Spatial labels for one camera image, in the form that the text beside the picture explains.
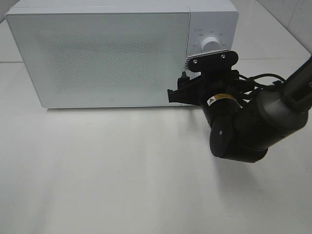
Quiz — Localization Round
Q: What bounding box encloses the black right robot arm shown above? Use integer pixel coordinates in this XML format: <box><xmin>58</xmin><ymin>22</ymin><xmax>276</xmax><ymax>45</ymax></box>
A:
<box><xmin>167</xmin><ymin>50</ymin><xmax>312</xmax><ymax>163</ymax></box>

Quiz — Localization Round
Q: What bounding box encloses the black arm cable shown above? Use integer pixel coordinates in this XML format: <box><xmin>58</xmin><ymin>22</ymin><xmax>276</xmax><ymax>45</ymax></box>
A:
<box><xmin>236</xmin><ymin>73</ymin><xmax>287</xmax><ymax>103</ymax></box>

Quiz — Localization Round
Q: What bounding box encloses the white microwave door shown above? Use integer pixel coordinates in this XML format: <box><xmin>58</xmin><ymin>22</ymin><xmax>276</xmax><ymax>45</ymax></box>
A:
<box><xmin>7</xmin><ymin>13</ymin><xmax>189</xmax><ymax>108</ymax></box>

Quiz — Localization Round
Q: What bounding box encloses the upper white dial knob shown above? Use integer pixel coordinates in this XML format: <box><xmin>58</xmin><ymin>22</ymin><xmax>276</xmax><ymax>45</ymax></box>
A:
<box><xmin>200</xmin><ymin>36</ymin><xmax>220</xmax><ymax>52</ymax></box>

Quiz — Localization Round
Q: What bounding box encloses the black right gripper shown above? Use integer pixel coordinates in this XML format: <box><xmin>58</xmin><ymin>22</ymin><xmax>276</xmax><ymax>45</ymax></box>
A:
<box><xmin>167</xmin><ymin>70</ymin><xmax>241</xmax><ymax>115</ymax></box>

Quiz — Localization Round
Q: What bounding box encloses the white microwave oven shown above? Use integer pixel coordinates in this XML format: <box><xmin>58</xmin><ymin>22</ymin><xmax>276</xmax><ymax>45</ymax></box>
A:
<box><xmin>4</xmin><ymin>0</ymin><xmax>240</xmax><ymax>111</ymax></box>

